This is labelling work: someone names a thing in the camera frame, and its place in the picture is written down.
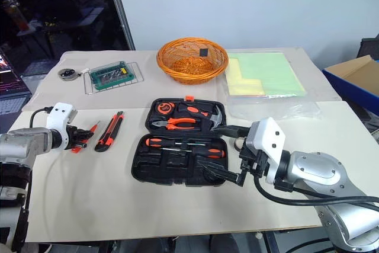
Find claw hammer orange black handle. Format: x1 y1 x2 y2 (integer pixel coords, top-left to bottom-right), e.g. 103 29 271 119
177 104 227 127

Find orange black tape measure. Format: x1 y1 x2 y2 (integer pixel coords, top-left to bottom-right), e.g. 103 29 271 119
155 101 176 116

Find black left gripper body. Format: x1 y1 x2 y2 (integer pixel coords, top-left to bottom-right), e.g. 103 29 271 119
66 125 83 150

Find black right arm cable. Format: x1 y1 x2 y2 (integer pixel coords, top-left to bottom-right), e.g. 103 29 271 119
253 172 379 207

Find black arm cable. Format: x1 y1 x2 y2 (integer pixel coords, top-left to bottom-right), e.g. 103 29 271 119
253 172 379 207
29 107 50 130

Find round metal tin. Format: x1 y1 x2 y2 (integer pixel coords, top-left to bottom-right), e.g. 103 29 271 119
57 68 82 82

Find open laptop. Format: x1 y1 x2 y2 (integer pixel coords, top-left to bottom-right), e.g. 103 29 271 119
0 46 33 115

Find black chair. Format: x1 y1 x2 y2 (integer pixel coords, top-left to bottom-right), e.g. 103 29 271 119
359 37 379 59

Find green screwdriver bit box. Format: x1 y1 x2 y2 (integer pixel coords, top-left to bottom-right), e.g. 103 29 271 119
89 60 135 91

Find orange black utility knife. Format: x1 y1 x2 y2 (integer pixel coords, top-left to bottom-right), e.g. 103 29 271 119
94 111 126 153

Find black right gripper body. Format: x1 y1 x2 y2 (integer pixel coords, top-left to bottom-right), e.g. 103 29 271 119
238 137 269 181

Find beige paper table cover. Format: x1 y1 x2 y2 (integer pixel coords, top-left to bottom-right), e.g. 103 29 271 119
22 46 344 113

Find grey metal frame post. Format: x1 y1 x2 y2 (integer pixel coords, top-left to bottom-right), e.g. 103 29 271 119
104 0 137 52

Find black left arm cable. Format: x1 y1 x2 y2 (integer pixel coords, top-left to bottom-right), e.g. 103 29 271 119
29 107 50 130

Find green circuit board in tray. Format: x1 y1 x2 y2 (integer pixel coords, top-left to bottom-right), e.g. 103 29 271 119
83 61 145 96

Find blue cardboard box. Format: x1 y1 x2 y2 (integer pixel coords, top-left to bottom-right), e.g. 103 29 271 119
322 55 379 117

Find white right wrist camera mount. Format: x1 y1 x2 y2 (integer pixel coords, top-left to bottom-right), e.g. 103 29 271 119
246 117 287 184

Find small orange screwdriver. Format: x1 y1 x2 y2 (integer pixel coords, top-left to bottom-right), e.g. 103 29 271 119
71 120 102 154

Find clear plastic bag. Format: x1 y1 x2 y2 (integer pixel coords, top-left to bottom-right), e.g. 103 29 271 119
224 49 323 121

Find orange black screwdriver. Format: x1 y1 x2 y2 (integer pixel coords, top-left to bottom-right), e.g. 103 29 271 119
143 137 208 149
161 145 226 159

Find yellow paper sheet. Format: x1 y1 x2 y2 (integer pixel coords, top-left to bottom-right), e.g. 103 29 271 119
226 58 267 97

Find orange wicker basket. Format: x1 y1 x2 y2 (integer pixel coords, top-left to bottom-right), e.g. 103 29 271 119
156 37 230 86

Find orange handled pliers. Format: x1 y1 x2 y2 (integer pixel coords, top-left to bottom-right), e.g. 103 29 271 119
150 116 198 131

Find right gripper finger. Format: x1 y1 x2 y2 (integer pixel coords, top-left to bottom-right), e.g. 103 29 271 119
213 124 251 139
196 161 247 188

